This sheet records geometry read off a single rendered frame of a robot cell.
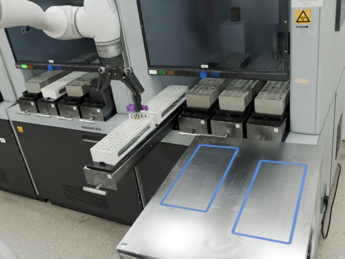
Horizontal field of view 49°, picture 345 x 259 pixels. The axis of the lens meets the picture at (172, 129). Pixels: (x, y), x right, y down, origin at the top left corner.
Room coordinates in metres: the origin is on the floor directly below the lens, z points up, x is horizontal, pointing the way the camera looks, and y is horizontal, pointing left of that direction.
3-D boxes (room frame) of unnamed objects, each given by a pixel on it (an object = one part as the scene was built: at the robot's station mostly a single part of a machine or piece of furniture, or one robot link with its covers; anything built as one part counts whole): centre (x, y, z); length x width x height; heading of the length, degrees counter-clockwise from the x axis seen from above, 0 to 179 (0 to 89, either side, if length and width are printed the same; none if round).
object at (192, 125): (1.71, -0.26, 0.78); 0.73 x 0.14 x 0.09; 148
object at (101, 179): (1.41, 0.11, 0.78); 0.73 x 0.14 x 0.09; 148
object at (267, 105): (1.35, -0.39, 0.85); 0.12 x 0.02 x 0.06; 57
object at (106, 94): (1.36, 0.23, 0.98); 0.03 x 0.01 x 0.07; 148
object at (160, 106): (1.56, 0.02, 0.83); 0.30 x 0.10 x 0.06; 148
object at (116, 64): (1.32, 0.17, 1.11); 0.08 x 0.07 x 0.09; 58
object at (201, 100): (1.51, -0.13, 0.85); 0.12 x 0.02 x 0.06; 58
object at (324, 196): (1.41, -0.67, 0.29); 0.11 x 0.03 x 0.10; 148
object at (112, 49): (1.32, 0.17, 1.18); 0.09 x 0.09 x 0.06
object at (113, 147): (1.30, 0.18, 0.83); 0.30 x 0.10 x 0.06; 148
